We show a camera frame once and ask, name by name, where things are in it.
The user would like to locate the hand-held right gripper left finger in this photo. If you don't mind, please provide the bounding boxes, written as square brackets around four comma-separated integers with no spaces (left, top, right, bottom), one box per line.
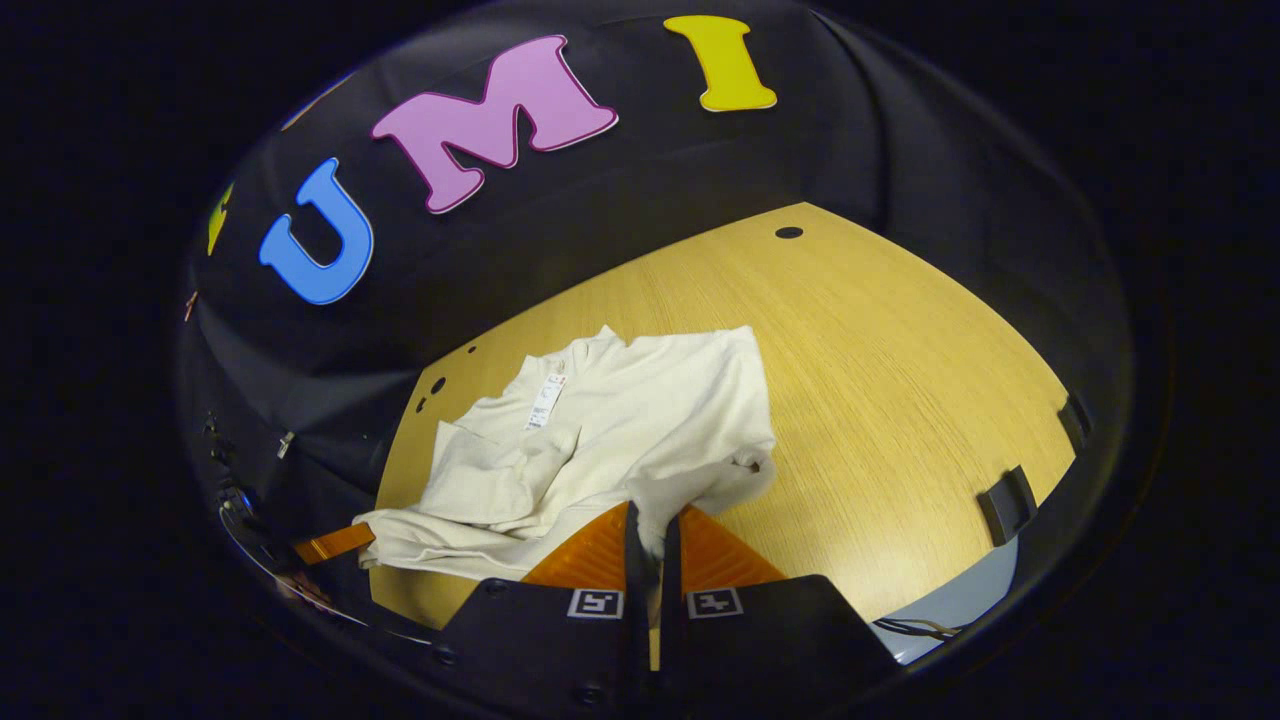
[435,500,643,720]

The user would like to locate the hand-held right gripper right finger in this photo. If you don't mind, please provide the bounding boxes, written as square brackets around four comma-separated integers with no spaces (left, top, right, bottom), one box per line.
[660,503,901,716]

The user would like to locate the white sweatshirt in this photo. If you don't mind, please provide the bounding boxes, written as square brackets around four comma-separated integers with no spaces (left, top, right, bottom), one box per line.
[352,325,779,601]

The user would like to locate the white paper hang tag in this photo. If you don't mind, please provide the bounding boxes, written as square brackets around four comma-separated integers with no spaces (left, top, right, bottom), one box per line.
[525,373,568,431]

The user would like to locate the black backdrop cloth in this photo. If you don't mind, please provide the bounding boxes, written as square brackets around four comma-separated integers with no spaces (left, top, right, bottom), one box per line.
[175,0,1136,561]

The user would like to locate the thin dark cable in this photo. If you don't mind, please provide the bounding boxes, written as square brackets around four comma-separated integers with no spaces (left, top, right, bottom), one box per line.
[870,617,966,643]

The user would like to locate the black table bracket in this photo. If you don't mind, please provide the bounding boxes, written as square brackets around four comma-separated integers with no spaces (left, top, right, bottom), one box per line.
[978,465,1039,548]
[1058,393,1094,451]

